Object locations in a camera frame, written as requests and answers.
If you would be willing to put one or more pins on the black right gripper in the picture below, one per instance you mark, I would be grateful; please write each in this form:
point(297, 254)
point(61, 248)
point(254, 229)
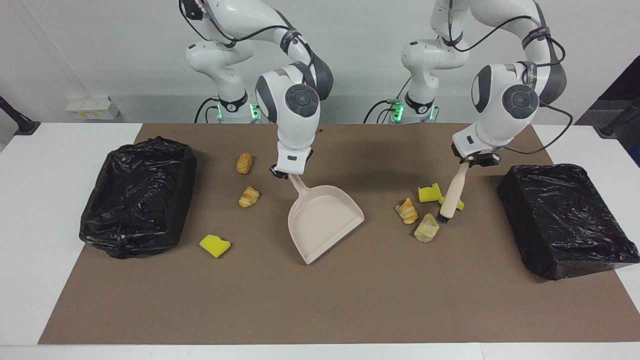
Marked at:
point(280, 172)

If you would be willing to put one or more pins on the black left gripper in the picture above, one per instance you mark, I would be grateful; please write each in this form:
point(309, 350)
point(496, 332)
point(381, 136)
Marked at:
point(487, 160)

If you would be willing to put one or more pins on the brown oblong bread roll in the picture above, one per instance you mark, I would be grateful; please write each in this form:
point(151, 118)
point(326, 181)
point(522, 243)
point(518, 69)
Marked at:
point(244, 163)

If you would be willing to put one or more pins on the striped croissant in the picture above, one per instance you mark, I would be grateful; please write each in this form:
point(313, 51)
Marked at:
point(407, 211)
point(249, 196)

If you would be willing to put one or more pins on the beige brush with black bristles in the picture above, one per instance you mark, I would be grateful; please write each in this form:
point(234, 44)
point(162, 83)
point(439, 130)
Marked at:
point(455, 192)

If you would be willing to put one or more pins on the yellow sponge piece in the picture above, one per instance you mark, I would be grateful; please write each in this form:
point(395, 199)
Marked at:
point(459, 204)
point(215, 245)
point(429, 194)

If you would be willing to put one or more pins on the beige plastic dustpan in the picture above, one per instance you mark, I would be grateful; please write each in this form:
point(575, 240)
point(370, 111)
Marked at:
point(320, 220)

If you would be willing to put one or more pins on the tan puff pastry piece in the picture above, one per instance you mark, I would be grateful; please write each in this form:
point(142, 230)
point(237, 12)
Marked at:
point(426, 228)

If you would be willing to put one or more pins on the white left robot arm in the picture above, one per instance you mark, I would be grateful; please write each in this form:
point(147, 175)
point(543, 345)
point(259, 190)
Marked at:
point(505, 120)

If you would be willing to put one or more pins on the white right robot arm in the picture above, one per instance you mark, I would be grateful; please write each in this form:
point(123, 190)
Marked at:
point(300, 125)

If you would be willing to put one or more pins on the black bag-wrapped bin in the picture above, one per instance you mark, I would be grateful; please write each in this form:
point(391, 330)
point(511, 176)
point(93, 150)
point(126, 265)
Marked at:
point(565, 220)

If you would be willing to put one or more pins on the open black bag-lined bin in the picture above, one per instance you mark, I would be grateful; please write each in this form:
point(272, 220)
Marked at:
point(135, 200)

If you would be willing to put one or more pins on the black stand foot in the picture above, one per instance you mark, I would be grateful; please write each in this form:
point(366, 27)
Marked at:
point(22, 126)
point(620, 117)

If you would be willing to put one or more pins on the brown table mat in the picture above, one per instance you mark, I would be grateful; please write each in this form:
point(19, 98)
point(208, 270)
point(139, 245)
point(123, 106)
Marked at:
point(300, 310)

